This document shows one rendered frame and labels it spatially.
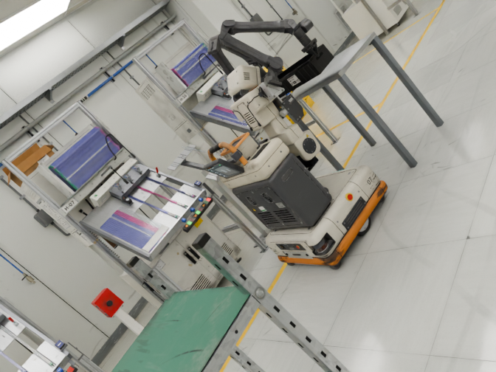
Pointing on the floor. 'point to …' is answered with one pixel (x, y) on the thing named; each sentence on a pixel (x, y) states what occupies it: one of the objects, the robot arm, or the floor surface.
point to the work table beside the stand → (345, 60)
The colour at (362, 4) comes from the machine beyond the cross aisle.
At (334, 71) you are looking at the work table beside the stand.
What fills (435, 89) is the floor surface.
